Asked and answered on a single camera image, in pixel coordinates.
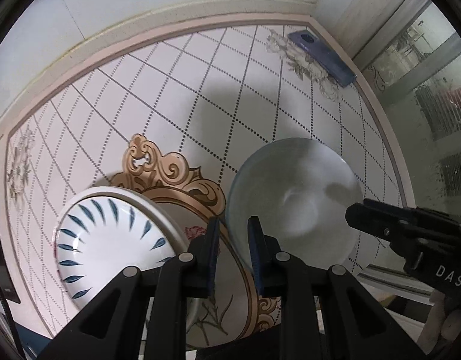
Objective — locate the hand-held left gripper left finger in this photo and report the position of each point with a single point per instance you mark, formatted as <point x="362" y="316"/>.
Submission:
<point x="214" y="247"/>

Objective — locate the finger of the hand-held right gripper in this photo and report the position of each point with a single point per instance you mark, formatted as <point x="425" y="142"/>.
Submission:
<point x="376" y="217"/>

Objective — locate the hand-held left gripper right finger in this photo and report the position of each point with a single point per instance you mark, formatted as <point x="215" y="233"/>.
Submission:
<point x="255" y="255"/>

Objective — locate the large white plate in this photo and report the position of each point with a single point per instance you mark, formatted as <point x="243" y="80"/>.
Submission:
<point x="166" y="219"/>

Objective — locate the white bowl dark rim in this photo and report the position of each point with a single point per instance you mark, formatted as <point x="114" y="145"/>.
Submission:
<point x="294" y="210"/>

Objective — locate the person's right hand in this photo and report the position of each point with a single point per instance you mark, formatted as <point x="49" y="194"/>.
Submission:
<point x="450" y="318"/>

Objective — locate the floral diamond pattern table mat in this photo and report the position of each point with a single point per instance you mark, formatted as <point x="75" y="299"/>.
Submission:
<point x="178" y="120"/>

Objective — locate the frosted glass sliding door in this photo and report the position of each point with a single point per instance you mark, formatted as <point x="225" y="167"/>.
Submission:
<point x="422" y="82"/>

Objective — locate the blue smartphone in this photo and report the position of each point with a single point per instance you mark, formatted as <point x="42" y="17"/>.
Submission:
<point x="320" y="54"/>

